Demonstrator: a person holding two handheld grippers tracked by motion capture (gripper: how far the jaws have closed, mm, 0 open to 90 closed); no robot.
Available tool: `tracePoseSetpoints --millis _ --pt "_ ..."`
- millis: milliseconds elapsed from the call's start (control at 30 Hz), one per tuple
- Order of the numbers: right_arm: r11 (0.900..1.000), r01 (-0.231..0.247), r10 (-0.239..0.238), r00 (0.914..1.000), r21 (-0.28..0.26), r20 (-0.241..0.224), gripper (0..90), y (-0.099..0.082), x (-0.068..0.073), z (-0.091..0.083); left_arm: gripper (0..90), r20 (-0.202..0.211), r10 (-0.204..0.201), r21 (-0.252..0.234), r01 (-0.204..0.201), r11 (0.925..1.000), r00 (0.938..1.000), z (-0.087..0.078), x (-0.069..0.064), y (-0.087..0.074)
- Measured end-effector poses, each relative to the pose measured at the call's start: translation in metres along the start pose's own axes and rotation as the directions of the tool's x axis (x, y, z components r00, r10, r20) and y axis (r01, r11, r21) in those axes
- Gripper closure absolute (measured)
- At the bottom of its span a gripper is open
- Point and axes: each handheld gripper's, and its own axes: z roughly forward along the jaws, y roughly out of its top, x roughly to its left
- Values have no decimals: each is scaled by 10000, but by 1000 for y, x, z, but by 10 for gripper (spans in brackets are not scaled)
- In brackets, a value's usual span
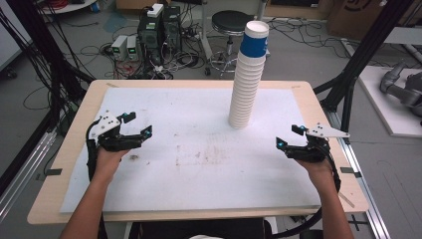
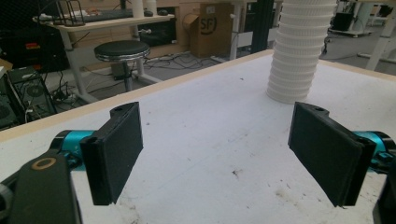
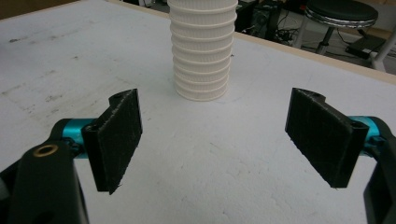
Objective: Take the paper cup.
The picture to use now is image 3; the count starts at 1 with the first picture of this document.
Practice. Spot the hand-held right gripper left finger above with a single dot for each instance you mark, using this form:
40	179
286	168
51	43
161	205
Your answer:
113	143

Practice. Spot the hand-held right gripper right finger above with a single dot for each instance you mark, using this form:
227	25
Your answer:
323	140

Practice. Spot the stack of white ribbed cups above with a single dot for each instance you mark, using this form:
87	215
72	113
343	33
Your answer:
202	49

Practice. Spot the black flat box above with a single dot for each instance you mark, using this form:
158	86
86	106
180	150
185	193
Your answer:
365	46

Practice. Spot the white metal stand leg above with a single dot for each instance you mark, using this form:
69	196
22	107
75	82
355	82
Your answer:
384	51

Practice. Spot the black round stool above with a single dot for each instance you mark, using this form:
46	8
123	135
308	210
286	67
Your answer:
341	14

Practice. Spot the black computer case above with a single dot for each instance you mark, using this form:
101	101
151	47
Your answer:
258	17

